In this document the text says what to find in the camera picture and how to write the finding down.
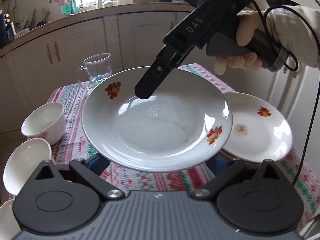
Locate large white plate with stain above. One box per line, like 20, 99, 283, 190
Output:
223, 92, 293, 163

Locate white gloved right hand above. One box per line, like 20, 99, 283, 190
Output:
214, 5, 319, 75

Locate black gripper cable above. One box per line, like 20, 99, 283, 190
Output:
249, 0, 320, 186

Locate glass mug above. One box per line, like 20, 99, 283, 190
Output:
76, 53, 113, 90

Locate black electric kettle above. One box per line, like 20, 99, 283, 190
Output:
0, 12, 16, 48

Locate patterned tablecloth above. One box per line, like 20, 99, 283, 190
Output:
8, 63, 320, 233

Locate white lower cabinets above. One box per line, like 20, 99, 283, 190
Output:
0, 3, 320, 170

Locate black wok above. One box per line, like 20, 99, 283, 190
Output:
266, 0, 299, 7

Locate white bowl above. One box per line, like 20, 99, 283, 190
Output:
0, 200, 21, 240
3, 138, 55, 196
21, 102, 66, 145

